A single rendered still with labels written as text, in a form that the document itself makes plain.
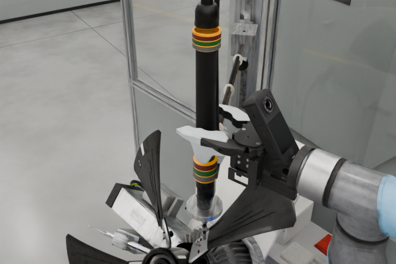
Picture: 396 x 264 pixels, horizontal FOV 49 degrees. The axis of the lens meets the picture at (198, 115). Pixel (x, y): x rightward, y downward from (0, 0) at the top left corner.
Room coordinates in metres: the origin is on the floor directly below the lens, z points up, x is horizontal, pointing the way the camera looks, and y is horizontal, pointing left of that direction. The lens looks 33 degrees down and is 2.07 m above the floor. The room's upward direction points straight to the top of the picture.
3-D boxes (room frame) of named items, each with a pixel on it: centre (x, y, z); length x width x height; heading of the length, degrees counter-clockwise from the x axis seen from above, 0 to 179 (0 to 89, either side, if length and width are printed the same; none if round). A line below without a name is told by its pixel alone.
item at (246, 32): (1.23, -0.14, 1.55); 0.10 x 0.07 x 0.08; 168
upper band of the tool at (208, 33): (0.61, -0.01, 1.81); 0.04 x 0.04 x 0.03
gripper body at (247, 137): (0.54, -0.11, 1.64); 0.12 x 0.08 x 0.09; 53
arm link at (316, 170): (0.50, -0.18, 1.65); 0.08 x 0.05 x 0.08; 143
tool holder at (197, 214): (0.62, -0.01, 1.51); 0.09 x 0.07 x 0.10; 168
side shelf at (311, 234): (1.07, -0.33, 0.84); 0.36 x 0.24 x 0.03; 43
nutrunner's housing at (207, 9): (0.61, -0.01, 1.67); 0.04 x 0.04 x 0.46
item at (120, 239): (0.87, 0.22, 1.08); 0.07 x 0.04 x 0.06; 54
